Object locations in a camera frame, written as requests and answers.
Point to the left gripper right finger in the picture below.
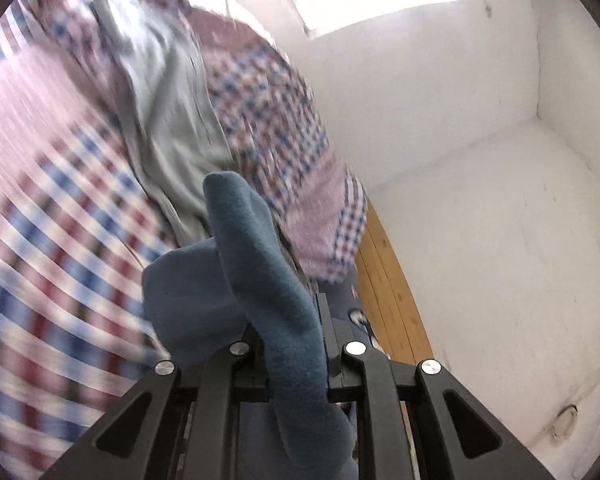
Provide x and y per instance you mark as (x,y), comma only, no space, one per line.
(417,421)

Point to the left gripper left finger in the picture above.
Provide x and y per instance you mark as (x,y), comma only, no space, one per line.
(174,424)

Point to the dark teal sweater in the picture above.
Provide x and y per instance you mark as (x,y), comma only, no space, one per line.
(200,298)

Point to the wooden headboard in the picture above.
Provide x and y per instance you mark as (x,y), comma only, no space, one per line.
(387,299)

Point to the plaid bed sheet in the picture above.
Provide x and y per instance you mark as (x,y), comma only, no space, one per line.
(76,231)

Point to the dark blue plush pillow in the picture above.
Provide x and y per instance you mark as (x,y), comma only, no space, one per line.
(345,303)

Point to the grey trousers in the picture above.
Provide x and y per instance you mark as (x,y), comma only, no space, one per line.
(169,127)

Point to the plaid folded quilt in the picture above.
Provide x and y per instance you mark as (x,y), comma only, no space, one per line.
(266,110)

